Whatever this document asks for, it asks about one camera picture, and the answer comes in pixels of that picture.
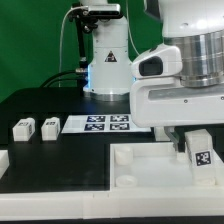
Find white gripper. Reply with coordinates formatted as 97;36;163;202
130;78;224;150

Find white square tabletop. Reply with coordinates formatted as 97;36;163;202
110;142;224;188

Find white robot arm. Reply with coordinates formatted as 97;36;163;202
130;0;224;128

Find white sheet with markers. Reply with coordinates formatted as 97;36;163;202
62;114;151;134

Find white left fence piece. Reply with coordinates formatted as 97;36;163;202
0;150;9;179

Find white front fence rail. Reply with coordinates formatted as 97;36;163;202
0;187;224;221

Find black base cables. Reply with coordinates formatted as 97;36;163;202
39;67;89;89

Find black camera stand pole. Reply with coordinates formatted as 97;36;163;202
68;3;98;68

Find black camera on stand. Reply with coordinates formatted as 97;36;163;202
87;4;121;19

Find grey camera cable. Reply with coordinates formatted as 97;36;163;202
58;6;81;88

